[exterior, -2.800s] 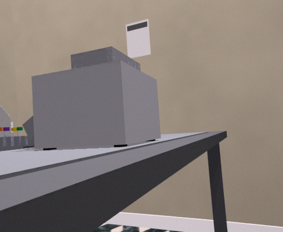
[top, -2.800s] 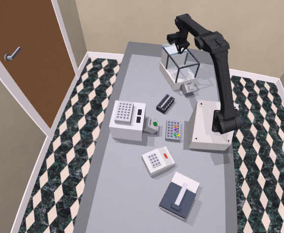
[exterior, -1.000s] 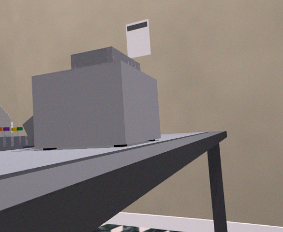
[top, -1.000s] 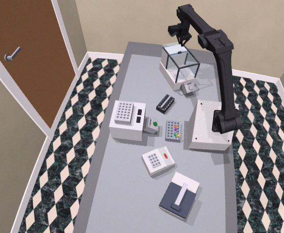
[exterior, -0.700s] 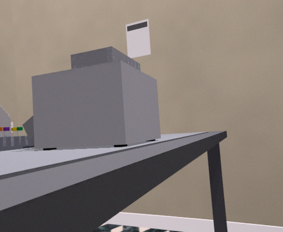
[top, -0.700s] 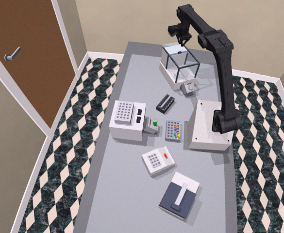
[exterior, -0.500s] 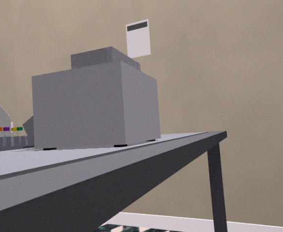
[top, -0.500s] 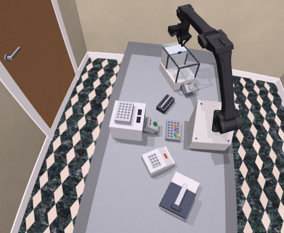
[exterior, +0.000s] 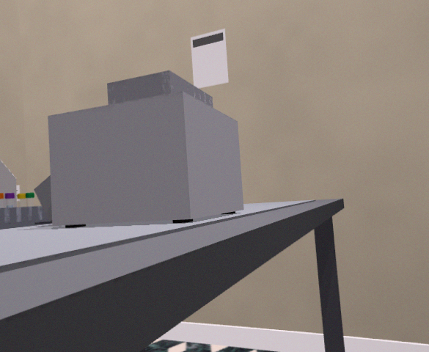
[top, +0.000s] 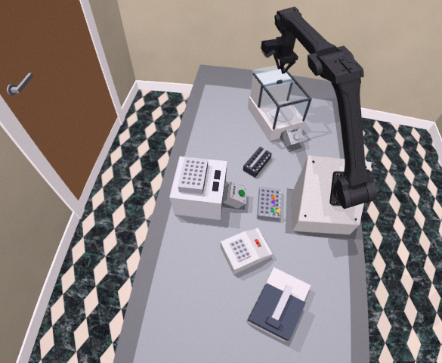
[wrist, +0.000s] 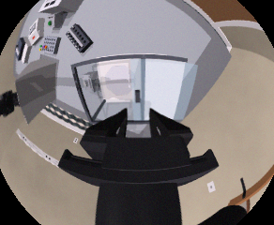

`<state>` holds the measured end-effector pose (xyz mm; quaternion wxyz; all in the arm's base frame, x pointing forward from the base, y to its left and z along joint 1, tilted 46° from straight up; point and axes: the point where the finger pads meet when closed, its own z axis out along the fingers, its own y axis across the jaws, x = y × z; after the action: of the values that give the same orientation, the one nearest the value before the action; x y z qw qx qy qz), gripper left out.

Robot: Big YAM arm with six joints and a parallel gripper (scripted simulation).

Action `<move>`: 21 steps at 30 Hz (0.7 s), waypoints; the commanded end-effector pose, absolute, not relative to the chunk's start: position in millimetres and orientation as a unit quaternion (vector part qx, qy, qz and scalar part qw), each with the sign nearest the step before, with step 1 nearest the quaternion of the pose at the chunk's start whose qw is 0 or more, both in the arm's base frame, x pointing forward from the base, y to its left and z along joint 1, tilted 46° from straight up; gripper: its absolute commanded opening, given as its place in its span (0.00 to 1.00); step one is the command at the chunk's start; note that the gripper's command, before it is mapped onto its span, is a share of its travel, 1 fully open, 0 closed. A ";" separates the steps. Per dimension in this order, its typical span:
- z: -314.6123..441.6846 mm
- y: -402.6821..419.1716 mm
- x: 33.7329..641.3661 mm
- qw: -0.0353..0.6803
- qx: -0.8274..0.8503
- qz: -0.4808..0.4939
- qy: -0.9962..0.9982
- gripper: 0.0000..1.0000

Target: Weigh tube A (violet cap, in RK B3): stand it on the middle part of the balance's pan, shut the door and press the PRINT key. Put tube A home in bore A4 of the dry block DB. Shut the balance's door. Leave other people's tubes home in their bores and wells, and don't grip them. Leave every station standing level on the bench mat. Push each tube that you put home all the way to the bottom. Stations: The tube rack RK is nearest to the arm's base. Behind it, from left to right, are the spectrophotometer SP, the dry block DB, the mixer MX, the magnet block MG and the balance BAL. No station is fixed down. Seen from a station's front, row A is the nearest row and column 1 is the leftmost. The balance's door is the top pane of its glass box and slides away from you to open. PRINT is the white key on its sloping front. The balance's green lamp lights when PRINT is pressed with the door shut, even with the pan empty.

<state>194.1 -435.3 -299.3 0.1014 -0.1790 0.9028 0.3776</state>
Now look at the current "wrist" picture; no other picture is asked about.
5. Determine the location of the grey bench mat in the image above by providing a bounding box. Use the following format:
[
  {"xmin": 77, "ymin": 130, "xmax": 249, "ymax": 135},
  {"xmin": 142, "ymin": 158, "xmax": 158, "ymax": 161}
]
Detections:
[{"xmin": 16, "ymin": 0, "xmax": 211, "ymax": 112}]

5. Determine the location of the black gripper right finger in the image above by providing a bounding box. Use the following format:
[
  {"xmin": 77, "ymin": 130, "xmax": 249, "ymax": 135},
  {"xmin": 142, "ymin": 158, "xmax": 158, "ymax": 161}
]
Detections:
[{"xmin": 149, "ymin": 108, "xmax": 193, "ymax": 145}]

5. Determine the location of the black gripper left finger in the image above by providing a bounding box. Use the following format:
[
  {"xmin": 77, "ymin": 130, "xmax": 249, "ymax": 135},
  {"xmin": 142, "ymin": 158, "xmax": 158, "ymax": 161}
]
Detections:
[{"xmin": 84, "ymin": 108, "xmax": 128, "ymax": 137}]

